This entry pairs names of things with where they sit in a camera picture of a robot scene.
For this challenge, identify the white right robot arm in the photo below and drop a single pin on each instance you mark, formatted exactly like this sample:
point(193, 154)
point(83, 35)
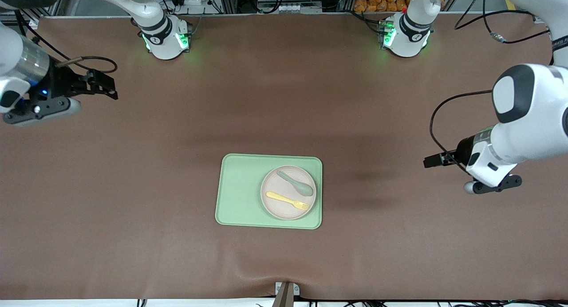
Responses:
point(164, 45)

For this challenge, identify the white terminal strip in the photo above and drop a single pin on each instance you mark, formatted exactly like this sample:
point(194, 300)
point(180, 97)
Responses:
point(288, 8)

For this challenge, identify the metal table clamp bracket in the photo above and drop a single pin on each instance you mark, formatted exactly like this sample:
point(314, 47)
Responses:
point(286, 293)

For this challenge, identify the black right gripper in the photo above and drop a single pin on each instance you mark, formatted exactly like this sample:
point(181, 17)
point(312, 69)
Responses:
point(61, 83)

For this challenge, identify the grey-green plastic spoon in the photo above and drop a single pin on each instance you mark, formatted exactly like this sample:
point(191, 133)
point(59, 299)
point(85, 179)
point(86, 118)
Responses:
point(305, 189)

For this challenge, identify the round beige plate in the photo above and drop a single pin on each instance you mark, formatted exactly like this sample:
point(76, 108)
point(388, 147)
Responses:
point(284, 209)

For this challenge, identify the yellow plastic fork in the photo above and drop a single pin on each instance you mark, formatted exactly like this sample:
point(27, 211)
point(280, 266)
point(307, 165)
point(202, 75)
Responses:
point(284, 199)

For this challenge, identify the light green rectangular tray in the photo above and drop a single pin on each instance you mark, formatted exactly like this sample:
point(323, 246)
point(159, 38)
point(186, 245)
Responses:
point(239, 191)

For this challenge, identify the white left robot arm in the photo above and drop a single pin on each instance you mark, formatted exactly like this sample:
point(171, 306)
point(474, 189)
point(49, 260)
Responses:
point(541, 120)

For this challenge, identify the brown table mat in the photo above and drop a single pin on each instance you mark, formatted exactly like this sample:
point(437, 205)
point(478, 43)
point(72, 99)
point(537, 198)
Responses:
point(133, 165)

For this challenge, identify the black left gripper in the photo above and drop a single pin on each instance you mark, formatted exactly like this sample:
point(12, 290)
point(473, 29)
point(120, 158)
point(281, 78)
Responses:
point(462, 152)

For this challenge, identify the orange bread pile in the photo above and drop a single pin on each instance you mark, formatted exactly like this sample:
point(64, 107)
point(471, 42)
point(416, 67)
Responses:
point(377, 1)

